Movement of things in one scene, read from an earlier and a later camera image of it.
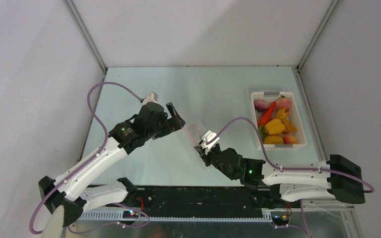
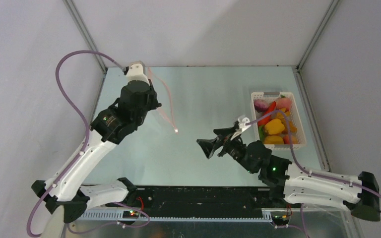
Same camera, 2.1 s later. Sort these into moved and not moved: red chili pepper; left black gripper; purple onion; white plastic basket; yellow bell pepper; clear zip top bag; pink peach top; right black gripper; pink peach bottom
Moved: left black gripper; clear zip top bag; right black gripper
Not moved: pink peach bottom; pink peach top; yellow bell pepper; purple onion; red chili pepper; white plastic basket
